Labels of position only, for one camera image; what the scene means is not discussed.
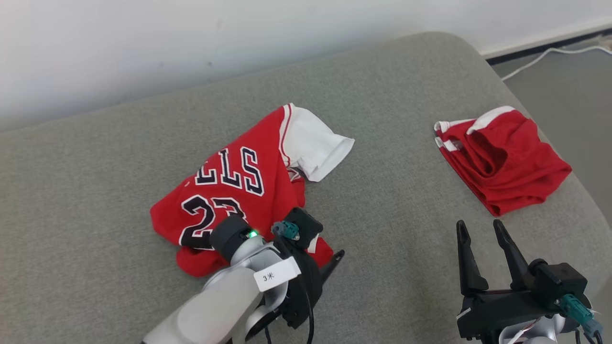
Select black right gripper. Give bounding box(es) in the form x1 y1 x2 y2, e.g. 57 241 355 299
456 219 567 342

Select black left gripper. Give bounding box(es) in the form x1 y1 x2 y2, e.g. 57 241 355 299
273 236 345 330

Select red shorts with white stripe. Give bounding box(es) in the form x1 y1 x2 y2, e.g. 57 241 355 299
434 105 573 217

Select red Bulls jersey white sleeves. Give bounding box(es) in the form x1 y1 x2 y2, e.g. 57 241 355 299
150 103 355 278

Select white handwritten label tag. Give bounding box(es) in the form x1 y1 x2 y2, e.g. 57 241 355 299
252 257 302 293

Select grey fabric sofa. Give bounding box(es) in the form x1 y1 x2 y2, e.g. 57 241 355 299
0 31 612 344

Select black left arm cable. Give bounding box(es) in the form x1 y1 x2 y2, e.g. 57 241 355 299
261 287 316 344

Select white floor cable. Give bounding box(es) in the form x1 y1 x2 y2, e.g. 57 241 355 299
500 44 612 82

